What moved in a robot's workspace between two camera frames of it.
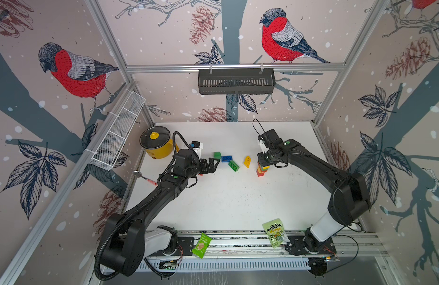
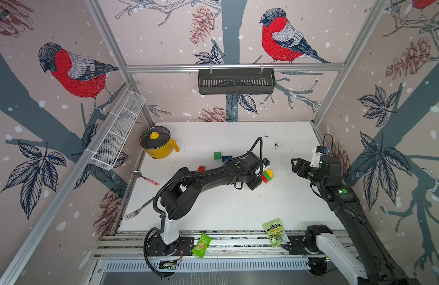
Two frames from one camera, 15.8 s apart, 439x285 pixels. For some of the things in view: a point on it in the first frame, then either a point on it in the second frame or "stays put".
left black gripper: [212, 168] → [256, 184]
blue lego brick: [226, 158] stays put
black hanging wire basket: [237, 81] stays put
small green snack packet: [201, 245] stays put
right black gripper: [261, 160] → [302, 171]
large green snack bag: [274, 228] stays put
